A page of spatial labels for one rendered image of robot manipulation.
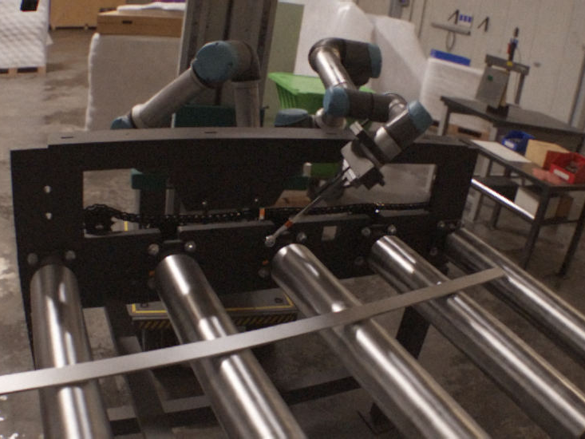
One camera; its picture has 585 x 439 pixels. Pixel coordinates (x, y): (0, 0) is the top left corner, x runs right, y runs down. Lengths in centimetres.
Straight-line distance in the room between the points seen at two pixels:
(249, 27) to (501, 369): 150
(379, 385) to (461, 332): 31
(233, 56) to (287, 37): 344
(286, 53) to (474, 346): 405
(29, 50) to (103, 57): 463
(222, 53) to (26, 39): 779
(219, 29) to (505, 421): 205
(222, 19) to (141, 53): 255
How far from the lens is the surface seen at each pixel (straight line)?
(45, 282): 110
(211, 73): 148
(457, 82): 790
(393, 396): 95
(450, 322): 123
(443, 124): 476
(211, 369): 91
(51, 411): 82
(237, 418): 83
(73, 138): 114
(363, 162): 122
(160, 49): 447
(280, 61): 492
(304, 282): 118
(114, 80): 462
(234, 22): 201
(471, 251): 157
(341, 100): 126
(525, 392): 111
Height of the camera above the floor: 149
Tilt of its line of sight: 25 degrees down
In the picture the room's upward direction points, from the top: 9 degrees clockwise
